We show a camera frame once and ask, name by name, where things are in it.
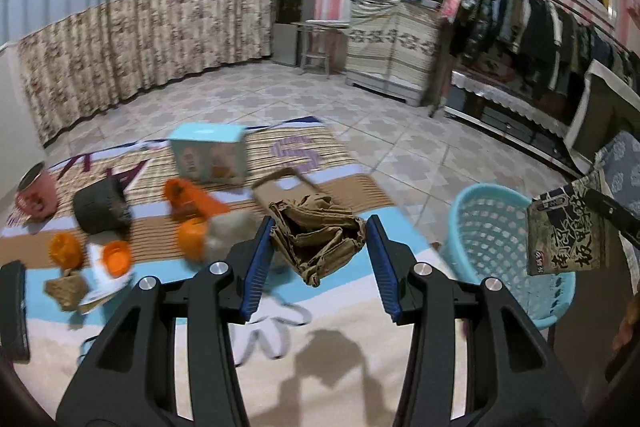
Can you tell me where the printed snack wrapper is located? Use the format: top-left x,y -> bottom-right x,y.
526,171 -> 608,277

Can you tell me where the brown paper ball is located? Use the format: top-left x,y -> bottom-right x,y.
43,270 -> 89,312

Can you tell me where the peeled orange peel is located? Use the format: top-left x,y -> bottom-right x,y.
48,232 -> 84,270

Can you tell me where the whole orange mandarin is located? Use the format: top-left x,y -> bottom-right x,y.
176,218 -> 207,262

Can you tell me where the black ribbed paper cup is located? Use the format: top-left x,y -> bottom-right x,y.
72,176 -> 132,235

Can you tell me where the orange snack bag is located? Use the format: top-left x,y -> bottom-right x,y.
163,178 -> 231,220

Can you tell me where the khaki cloth mask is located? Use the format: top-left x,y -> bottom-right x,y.
269,193 -> 366,287

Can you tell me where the person right hand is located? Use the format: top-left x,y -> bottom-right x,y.
612,293 -> 640,353

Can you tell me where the blue patterned sofa cover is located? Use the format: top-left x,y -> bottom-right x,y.
596,131 -> 640,218

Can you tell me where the white paper card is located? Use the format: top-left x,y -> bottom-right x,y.
78,243 -> 134,315

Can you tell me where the orange bottle cap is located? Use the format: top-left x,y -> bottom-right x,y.
102,239 -> 134,279

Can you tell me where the low shelf with lace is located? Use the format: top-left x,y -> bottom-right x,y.
444,69 -> 592,179

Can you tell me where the turquoise plastic laundry basket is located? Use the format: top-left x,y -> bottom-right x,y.
440,183 -> 576,331

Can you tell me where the cartoon striped blanket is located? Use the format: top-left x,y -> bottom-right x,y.
1,117 -> 450,426

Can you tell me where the pink cartoon mug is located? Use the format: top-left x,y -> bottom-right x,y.
14,161 -> 58,220

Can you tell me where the teal cardboard box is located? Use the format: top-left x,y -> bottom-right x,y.
168,122 -> 248,186

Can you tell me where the clothes rack with garments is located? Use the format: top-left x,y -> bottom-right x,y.
444,0 -> 639,109

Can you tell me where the brown phone case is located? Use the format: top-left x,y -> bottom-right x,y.
250,167 -> 322,211

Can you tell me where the white cabinet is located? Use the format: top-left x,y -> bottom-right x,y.
0,42 -> 46,210

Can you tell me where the covered chest with cloth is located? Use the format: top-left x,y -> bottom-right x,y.
345,0 -> 442,107

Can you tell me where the blue floral curtain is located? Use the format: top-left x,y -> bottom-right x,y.
1,0 -> 274,143

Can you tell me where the water dispenser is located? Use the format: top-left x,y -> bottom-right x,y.
272,0 -> 316,67

